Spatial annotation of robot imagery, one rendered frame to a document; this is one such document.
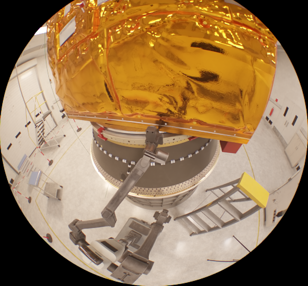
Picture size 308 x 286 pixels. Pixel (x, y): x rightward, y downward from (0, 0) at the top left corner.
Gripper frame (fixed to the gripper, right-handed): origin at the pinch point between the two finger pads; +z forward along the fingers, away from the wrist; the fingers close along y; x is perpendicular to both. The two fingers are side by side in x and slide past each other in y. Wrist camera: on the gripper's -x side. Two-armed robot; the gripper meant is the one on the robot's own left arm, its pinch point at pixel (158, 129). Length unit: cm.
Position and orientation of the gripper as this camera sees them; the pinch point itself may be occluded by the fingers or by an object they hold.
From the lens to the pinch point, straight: 62.6
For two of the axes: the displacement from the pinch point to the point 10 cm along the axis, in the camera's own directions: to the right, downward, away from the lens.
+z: 2.9, -6.3, 7.2
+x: 0.6, 7.6, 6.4
